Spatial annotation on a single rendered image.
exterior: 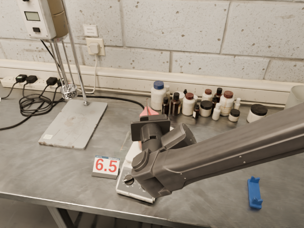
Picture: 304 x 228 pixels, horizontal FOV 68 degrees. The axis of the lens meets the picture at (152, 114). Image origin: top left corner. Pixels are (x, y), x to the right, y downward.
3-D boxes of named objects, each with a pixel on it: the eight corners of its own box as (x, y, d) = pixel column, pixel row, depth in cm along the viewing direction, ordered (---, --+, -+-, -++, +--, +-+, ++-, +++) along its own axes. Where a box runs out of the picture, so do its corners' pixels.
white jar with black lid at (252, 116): (248, 125, 99) (252, 112, 95) (245, 115, 104) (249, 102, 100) (264, 126, 98) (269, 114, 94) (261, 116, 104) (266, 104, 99)
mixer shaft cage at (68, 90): (74, 100, 90) (58, 38, 74) (58, 98, 91) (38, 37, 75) (81, 91, 95) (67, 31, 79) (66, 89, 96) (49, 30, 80)
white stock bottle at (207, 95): (198, 104, 111) (201, 90, 105) (205, 101, 113) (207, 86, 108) (206, 109, 108) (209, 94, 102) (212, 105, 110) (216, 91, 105)
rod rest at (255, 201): (261, 209, 69) (264, 203, 67) (249, 206, 70) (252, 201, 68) (257, 182, 77) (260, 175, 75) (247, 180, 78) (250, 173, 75)
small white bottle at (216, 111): (216, 121, 101) (219, 107, 96) (210, 118, 103) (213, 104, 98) (220, 118, 103) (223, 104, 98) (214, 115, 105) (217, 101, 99)
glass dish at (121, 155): (121, 147, 89) (121, 143, 88) (131, 154, 86) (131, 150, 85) (111, 155, 86) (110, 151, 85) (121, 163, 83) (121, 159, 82)
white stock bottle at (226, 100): (216, 108, 109) (220, 89, 102) (228, 108, 109) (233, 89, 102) (218, 116, 104) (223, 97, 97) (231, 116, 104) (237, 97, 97)
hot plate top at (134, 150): (159, 170, 71) (159, 168, 71) (124, 161, 74) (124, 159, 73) (168, 143, 80) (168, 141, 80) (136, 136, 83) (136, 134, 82)
